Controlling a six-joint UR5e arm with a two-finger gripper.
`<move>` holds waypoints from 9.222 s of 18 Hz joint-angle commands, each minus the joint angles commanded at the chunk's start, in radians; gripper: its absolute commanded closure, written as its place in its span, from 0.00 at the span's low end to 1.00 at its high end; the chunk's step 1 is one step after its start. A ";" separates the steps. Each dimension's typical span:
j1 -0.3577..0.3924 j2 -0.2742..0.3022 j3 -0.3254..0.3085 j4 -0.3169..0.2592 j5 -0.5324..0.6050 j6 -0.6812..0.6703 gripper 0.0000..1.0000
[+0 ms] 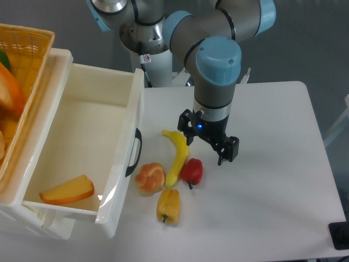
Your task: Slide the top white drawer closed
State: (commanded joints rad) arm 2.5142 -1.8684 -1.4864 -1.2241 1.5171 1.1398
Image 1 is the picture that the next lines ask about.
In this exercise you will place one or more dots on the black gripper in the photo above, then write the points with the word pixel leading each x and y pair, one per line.
pixel 192 124

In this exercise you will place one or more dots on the white drawer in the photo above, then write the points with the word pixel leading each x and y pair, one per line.
pixel 92 134

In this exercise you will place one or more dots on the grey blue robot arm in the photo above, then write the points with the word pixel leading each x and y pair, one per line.
pixel 208 47

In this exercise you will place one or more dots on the white drawer cabinet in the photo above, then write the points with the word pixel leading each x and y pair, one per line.
pixel 17 217

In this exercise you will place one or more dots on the yellow banana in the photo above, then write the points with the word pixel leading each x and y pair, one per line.
pixel 182 151

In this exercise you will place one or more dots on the red bell pepper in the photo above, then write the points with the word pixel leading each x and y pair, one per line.
pixel 192 172

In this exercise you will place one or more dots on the round braided bread roll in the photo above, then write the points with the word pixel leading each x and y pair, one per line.
pixel 150 179

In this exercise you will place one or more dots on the yellow bell pepper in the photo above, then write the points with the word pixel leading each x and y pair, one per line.
pixel 168 207

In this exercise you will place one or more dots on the orange cake slice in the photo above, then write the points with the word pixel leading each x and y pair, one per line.
pixel 71 191

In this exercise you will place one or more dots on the black device at table edge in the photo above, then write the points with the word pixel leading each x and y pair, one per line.
pixel 339 234

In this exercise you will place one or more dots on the yellow wicker basket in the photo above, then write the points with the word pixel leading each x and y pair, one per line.
pixel 27 49

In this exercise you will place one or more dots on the green vegetable in basket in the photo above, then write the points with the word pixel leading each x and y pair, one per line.
pixel 4 60

